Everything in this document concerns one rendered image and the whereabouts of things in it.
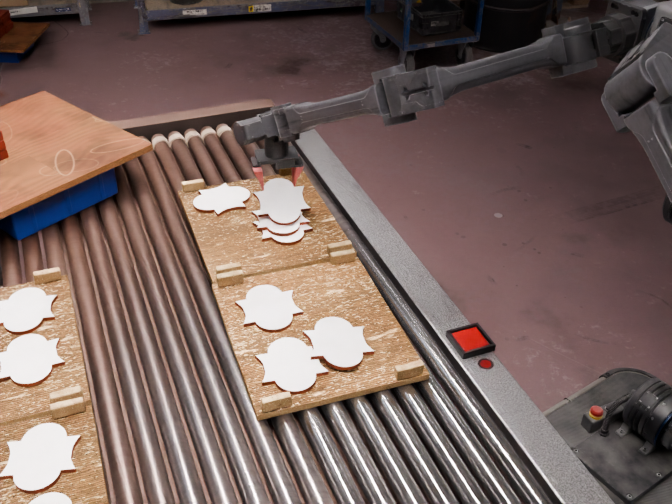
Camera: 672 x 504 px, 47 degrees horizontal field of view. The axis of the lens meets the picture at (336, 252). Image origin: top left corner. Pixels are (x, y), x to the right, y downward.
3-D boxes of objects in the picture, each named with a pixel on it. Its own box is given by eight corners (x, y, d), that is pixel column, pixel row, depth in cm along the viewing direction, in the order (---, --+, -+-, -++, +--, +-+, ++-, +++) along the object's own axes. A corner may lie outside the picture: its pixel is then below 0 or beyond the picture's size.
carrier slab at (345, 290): (357, 261, 185) (357, 255, 184) (429, 379, 154) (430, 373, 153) (211, 289, 176) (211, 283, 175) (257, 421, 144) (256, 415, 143)
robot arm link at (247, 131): (303, 138, 181) (293, 101, 179) (260, 151, 176) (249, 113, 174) (281, 141, 191) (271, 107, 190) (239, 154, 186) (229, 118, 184)
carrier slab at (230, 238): (303, 174, 217) (303, 169, 216) (356, 257, 186) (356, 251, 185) (178, 195, 207) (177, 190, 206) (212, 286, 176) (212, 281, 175)
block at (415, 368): (420, 368, 154) (421, 358, 152) (424, 375, 153) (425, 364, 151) (392, 375, 152) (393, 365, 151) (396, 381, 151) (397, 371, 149)
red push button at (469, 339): (475, 331, 166) (476, 326, 166) (489, 349, 162) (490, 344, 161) (450, 337, 165) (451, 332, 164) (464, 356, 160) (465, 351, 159)
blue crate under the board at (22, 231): (54, 155, 223) (47, 124, 218) (122, 193, 208) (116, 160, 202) (-49, 198, 204) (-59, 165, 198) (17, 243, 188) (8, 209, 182)
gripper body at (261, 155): (299, 164, 191) (298, 136, 187) (258, 168, 189) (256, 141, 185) (294, 151, 196) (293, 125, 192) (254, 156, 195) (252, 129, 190)
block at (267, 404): (290, 399, 147) (290, 389, 145) (293, 406, 145) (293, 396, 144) (259, 406, 145) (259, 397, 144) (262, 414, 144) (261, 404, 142)
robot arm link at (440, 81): (423, 120, 141) (410, 64, 139) (387, 125, 153) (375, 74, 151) (606, 63, 158) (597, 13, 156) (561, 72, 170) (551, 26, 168)
